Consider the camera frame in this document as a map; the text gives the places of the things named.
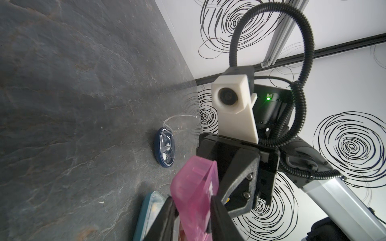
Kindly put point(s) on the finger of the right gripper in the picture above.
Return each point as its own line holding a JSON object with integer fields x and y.
{"x": 238, "y": 185}

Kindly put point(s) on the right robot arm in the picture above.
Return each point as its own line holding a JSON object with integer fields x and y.
{"x": 326, "y": 188}

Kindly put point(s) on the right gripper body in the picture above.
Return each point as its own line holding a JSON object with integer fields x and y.
{"x": 221, "y": 149}

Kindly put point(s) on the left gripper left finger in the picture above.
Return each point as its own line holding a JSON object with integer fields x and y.
{"x": 164, "y": 225}

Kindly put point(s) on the pink pillbox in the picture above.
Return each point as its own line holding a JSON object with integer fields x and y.
{"x": 191, "y": 190}

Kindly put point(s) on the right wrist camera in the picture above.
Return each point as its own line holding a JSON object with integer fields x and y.
{"x": 233, "y": 100}

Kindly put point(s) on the blue rectangular pillbox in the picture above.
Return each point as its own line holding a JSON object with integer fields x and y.
{"x": 150, "y": 209}

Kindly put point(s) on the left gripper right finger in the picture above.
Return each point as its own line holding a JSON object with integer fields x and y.
{"x": 222, "y": 226}

